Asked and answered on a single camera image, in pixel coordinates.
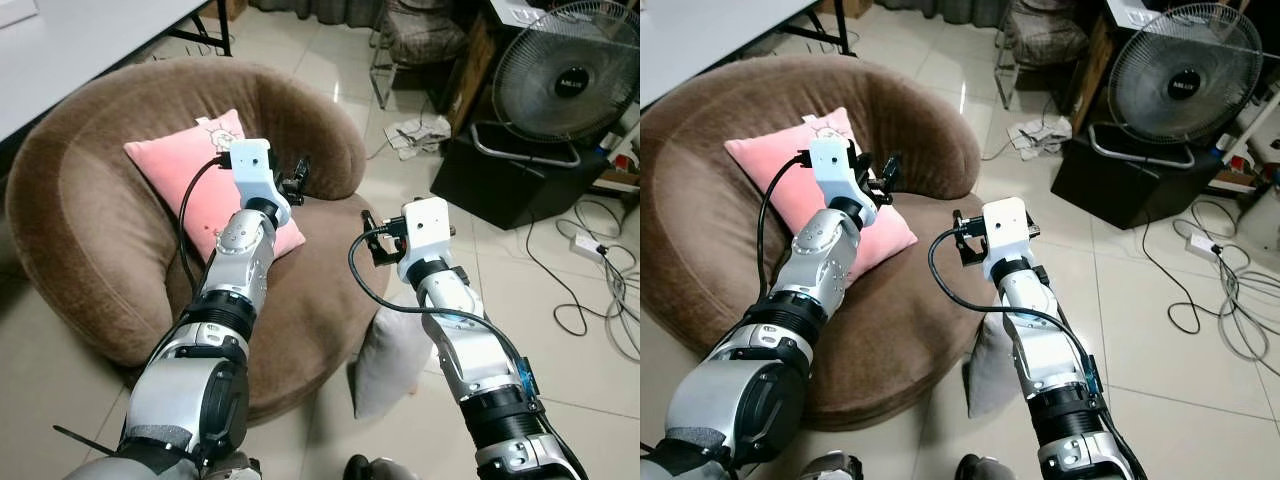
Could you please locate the grey pillow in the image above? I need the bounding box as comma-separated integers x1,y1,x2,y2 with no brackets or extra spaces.
352,300,434,420
964,314,1017,420

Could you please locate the pink pillow with cartoon print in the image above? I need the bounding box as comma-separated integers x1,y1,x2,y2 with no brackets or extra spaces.
124,108,307,264
724,106,919,277

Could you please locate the brown round velvet sofa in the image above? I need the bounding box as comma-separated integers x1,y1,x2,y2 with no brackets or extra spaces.
5,57,401,423
640,55,988,433

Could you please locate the crumpled white cloth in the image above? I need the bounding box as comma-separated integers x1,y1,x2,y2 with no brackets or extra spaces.
1006,114,1074,162
385,114,454,162

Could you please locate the black box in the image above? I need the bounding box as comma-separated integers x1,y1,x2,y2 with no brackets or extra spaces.
430,124,614,232
1050,128,1233,232

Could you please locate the black metal table leg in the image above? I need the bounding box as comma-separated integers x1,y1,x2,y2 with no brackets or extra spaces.
790,0,859,57
165,0,234,58

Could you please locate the chair with plaid cushion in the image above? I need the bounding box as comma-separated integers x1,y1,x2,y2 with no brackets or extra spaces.
994,0,1093,111
369,0,472,111

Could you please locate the brown wooden cabinet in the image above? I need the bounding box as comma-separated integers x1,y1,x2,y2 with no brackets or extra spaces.
1068,10,1119,137
444,10,502,137

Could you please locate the robot right leg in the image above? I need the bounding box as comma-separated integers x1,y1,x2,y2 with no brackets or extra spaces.
954,454,1013,480
342,454,403,480

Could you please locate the robot leg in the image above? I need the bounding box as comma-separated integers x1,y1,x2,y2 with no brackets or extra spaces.
798,451,863,480
342,454,403,480
204,452,264,480
954,454,1013,480

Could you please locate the white table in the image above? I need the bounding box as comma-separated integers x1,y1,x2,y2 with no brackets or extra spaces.
0,0,213,147
640,0,827,110

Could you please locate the black electric fan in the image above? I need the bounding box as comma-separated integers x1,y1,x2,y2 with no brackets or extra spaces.
1087,2,1264,170
470,0,641,170

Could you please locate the robot left leg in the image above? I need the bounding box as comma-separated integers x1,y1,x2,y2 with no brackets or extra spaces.
798,451,863,480
204,452,264,480

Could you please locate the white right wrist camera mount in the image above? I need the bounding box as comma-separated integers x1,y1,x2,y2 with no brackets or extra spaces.
979,196,1042,282
397,196,454,282

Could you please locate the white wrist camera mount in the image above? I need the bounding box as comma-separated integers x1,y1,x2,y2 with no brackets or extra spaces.
979,196,1042,282
227,139,293,207
807,137,880,227
397,196,454,282

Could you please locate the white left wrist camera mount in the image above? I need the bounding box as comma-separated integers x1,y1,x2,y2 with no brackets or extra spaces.
227,139,293,207
807,137,880,227

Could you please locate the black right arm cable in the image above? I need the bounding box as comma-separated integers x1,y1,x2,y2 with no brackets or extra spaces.
927,228,1106,401
347,228,533,401

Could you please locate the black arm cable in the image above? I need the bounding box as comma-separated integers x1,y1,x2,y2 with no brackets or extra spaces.
177,153,233,293
927,228,1106,401
347,228,533,401
756,151,813,301

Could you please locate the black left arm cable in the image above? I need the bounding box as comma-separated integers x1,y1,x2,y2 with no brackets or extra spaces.
756,151,813,301
177,153,233,293

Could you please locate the black floor cable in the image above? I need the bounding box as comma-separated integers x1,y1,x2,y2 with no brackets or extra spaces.
1140,195,1280,338
524,198,641,338

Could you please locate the grey floor cable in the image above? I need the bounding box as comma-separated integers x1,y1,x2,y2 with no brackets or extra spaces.
1215,240,1280,363
598,240,641,363

